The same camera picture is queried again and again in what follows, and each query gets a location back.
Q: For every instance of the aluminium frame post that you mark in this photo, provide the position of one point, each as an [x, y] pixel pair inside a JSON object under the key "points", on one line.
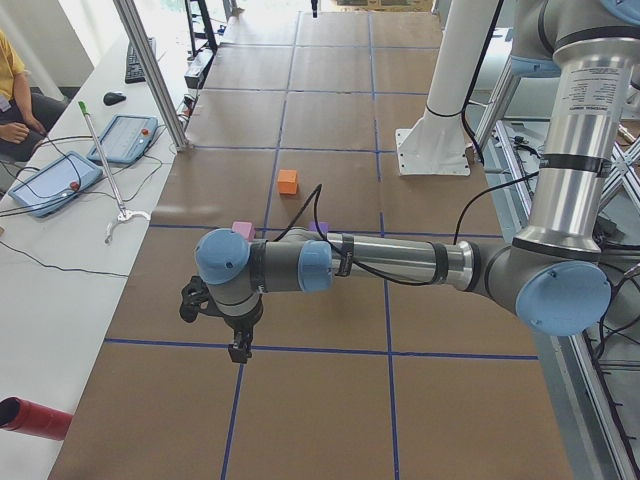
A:
{"points": [[136, 33]]}

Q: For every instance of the black keyboard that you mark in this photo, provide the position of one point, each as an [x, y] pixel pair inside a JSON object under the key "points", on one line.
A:
{"points": [[134, 72]]}

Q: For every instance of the orange foam block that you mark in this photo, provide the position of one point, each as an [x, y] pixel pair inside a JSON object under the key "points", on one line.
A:
{"points": [[287, 182]]}

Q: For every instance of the white camera post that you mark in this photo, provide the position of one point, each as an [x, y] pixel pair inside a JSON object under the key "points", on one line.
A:
{"points": [[436, 145]]}

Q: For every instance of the blue teach pendant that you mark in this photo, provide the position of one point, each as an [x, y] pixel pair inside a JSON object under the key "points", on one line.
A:
{"points": [[126, 137], [55, 185]]}

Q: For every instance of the near blue teach pendant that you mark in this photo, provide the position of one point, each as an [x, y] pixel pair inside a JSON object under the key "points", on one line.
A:
{"points": [[55, 185]]}

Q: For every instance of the person in yellow shirt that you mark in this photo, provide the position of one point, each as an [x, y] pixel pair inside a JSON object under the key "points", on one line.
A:
{"points": [[26, 117]]}

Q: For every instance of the black computer mouse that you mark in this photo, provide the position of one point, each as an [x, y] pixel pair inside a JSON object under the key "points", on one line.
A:
{"points": [[112, 98]]}

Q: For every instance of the far blue teach pendant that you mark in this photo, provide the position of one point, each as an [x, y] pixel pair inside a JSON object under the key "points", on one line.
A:
{"points": [[126, 137]]}

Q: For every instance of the pink foam block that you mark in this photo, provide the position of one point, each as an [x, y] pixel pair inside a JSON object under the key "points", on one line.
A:
{"points": [[245, 229]]}

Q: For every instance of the purple foam block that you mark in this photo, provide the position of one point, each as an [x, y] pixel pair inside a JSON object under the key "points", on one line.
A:
{"points": [[320, 226]]}

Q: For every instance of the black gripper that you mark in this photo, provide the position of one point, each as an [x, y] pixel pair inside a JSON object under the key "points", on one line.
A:
{"points": [[243, 325]]}

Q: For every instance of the red cylinder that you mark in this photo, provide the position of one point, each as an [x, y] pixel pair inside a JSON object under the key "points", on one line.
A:
{"points": [[29, 418]]}

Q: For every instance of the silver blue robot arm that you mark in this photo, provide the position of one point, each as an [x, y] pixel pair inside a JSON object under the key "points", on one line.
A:
{"points": [[547, 275]]}

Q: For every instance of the silver reacher grabber tool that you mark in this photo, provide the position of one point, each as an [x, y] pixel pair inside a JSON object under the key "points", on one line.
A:
{"points": [[124, 214]]}

